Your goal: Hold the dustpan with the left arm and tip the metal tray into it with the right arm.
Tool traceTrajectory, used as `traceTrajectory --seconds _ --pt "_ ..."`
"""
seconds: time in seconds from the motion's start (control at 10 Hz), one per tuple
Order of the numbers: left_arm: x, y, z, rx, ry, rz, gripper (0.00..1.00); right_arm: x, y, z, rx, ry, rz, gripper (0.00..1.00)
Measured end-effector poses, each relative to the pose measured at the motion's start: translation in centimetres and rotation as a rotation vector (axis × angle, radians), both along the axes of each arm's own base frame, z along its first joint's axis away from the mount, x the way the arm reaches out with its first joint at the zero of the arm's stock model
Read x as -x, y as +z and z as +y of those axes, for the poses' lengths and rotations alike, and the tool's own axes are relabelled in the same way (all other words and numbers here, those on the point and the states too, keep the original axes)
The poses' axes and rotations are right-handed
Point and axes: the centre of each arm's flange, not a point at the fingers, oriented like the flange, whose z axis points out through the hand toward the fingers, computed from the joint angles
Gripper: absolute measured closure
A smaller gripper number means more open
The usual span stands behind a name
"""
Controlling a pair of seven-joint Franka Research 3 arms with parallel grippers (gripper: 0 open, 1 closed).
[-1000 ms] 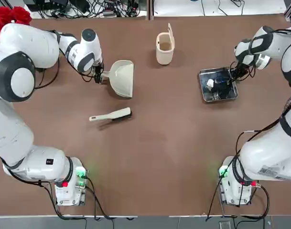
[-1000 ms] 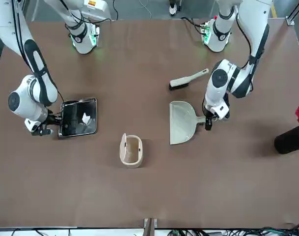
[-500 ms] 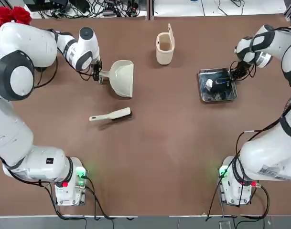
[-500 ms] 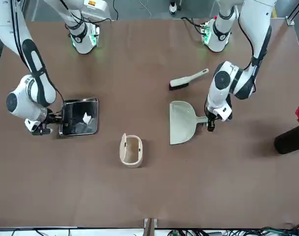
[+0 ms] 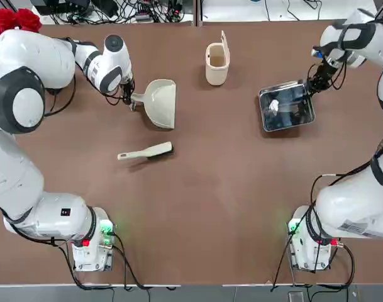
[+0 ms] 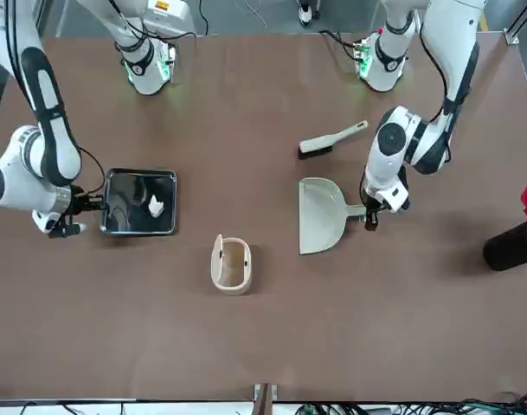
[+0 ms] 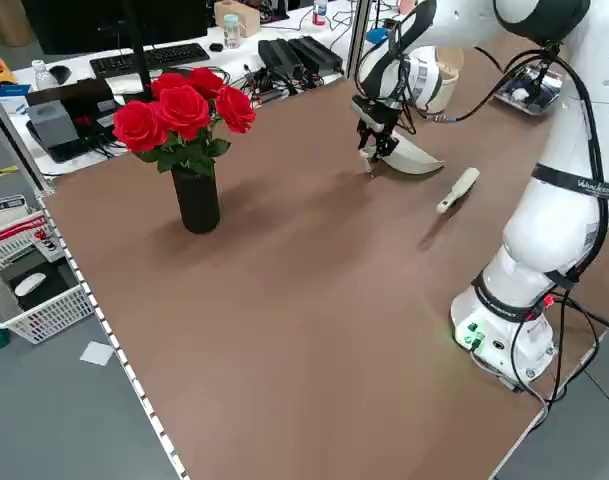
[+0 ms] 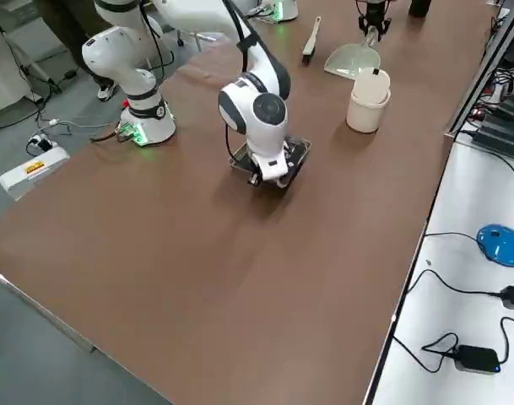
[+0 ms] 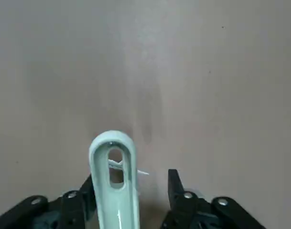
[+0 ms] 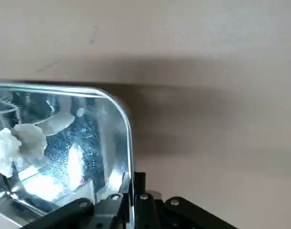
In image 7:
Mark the light wooden box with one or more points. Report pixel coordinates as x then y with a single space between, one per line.
244 15

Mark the small white lidded bin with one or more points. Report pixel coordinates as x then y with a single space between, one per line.
451 75

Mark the blue cardboard box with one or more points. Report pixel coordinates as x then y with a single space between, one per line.
14 97

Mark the black keyboard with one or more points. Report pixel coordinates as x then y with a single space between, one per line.
154 57

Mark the red rose bouquet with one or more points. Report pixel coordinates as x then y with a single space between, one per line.
181 107

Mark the black monitor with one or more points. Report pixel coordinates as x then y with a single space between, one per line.
84 20

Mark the rectangular metal tray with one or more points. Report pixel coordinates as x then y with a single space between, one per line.
514 102

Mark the black stand pole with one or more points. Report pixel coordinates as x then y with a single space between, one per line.
141 50

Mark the blue round device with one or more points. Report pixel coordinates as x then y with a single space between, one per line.
376 36

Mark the white bottle with red label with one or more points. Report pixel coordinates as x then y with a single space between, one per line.
319 12

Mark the aluminium frame post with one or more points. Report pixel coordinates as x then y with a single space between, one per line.
359 35

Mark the beige hand brush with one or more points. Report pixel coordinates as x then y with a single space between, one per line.
459 187

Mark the small clear plastic bottle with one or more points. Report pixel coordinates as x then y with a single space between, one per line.
43 75

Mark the white paper scrap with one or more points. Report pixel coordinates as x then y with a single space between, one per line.
519 93

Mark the white plastic basket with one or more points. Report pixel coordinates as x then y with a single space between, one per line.
44 310

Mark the white paper sheet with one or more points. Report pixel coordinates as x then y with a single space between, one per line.
97 353

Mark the clear plastic water bottle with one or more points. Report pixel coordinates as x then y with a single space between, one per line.
231 31

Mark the black cylindrical vase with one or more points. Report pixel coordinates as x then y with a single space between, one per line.
196 200

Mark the grey cube box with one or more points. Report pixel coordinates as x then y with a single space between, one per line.
53 122

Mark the black computer mouse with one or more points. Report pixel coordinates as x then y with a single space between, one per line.
60 74

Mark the white computer mouse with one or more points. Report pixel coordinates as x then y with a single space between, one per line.
30 284

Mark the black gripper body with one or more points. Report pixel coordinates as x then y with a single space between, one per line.
376 116

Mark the beige plastic dustpan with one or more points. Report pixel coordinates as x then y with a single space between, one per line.
414 159

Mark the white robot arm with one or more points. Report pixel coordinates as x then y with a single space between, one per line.
549 235

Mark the black power brick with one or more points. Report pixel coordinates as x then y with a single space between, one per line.
316 52
279 57

